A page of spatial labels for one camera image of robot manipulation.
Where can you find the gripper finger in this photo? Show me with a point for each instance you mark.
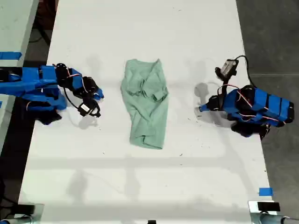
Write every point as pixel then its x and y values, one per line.
pixel 100 91
pixel 96 97
pixel 206 106
pixel 208 110

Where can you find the pale green T-shirt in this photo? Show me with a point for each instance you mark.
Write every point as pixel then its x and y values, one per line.
pixel 149 109

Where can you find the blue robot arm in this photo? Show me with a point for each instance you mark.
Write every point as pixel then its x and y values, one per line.
pixel 35 81
pixel 261 105

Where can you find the long blue tape strip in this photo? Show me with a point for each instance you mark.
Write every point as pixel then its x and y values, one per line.
pixel 10 56

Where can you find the white side table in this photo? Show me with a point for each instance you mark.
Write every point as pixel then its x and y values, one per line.
pixel 14 28

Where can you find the square blue tape piece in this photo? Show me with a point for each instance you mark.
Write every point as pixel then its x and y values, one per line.
pixel 265 191

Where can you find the black clamp block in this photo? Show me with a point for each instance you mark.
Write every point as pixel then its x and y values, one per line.
pixel 268 206
pixel 24 209

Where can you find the silver metal tube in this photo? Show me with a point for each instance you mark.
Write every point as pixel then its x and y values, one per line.
pixel 21 220
pixel 268 219

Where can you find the small black box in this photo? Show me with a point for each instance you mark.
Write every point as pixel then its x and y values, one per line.
pixel 151 221

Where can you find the black camera stalk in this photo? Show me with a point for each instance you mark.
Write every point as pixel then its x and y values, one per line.
pixel 219 73
pixel 96 109

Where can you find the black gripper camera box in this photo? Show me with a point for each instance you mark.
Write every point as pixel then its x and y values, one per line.
pixel 230 67

